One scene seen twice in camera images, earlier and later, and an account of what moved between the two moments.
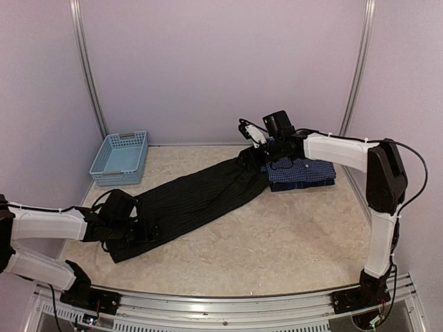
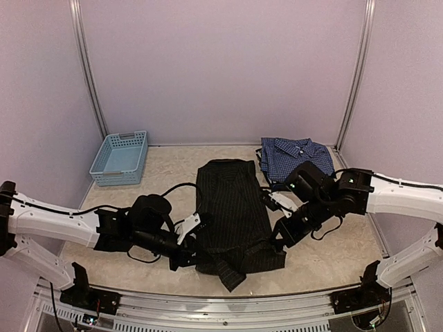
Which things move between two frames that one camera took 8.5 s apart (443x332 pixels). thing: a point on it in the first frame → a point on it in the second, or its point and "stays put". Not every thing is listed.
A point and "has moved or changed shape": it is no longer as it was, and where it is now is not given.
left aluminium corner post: [75, 16] stays put
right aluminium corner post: [358, 73] stays put
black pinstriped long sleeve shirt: [181, 206] has moved or changed shape
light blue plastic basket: [121, 159] stays put
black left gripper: [143, 236] → [183, 258]
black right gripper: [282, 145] → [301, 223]
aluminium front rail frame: [143, 311] stays put
